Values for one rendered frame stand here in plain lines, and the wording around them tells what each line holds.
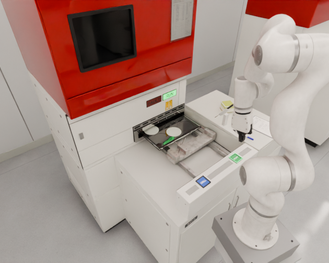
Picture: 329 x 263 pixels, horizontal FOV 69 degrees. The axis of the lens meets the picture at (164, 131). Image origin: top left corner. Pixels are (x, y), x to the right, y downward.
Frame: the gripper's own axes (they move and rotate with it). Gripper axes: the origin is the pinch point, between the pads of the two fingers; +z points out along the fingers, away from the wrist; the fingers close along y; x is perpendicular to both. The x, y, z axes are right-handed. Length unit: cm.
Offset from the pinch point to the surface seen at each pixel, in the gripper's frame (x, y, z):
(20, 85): -65, -209, -9
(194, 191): -33.2, -2.4, 15.7
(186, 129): 2.5, -45.2, 12.5
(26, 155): -89, -218, 68
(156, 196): -43, -22, 25
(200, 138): 4.6, -34.4, 16.7
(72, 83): -60, -46, -40
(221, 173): -14.6, -1.6, 15.5
